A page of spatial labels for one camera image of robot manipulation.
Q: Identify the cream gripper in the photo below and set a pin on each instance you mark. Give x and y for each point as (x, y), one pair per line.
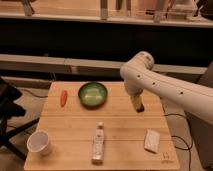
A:
(136, 101)

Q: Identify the green ceramic bowl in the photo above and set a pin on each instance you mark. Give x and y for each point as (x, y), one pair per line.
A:
(92, 94)

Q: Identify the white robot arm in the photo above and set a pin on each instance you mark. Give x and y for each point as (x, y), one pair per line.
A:
(138, 75)

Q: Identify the black remote control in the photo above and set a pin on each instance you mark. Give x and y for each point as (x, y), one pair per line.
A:
(140, 108)

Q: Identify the orange carrot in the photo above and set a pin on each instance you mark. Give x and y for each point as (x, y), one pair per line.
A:
(63, 98)

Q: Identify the white plastic cup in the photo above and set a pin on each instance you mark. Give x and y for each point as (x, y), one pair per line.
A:
(39, 143)

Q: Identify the black tripod stand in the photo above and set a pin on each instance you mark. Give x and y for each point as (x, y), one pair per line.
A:
(9, 109)

